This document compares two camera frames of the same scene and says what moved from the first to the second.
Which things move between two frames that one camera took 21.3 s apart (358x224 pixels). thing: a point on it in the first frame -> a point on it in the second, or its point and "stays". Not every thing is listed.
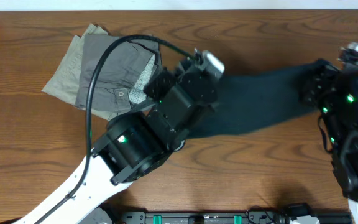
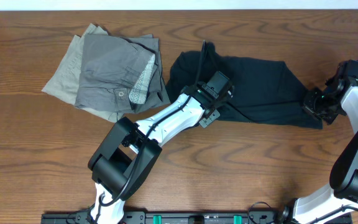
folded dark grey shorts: (123, 74) stays
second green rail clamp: (237, 219) stays
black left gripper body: (156, 79) -> (213, 116)
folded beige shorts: (63, 84) stays
